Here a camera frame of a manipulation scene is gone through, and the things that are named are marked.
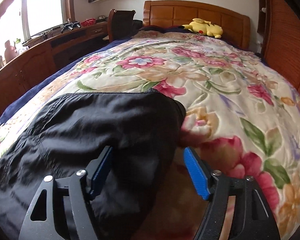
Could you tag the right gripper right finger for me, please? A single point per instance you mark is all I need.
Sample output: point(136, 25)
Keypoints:
point(252, 217)

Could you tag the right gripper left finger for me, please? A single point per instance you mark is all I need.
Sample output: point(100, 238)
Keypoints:
point(61, 208)

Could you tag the black jacket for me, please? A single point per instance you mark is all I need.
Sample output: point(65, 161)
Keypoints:
point(70, 131)

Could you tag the floral quilt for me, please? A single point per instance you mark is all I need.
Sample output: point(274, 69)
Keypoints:
point(241, 116)

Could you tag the navy blue blanket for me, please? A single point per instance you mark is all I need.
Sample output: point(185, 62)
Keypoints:
point(52, 75)

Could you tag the wooden desk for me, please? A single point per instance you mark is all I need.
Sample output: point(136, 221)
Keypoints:
point(46, 58)

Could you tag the wooden louvered wardrobe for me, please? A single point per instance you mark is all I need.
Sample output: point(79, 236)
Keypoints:
point(280, 28)

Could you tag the wooden headboard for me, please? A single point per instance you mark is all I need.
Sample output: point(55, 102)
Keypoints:
point(167, 13)

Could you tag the black device on desk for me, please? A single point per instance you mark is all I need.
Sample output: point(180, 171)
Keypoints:
point(69, 26)

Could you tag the yellow Pikachu plush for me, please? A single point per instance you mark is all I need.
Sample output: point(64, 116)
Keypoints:
point(203, 27)

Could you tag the red basket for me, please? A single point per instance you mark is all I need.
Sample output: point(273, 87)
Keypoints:
point(88, 22)

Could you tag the dark wooden chair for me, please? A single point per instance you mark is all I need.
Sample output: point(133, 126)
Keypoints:
point(120, 24)

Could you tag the window with wooden frame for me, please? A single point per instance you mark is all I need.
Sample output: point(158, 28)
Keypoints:
point(24, 20)

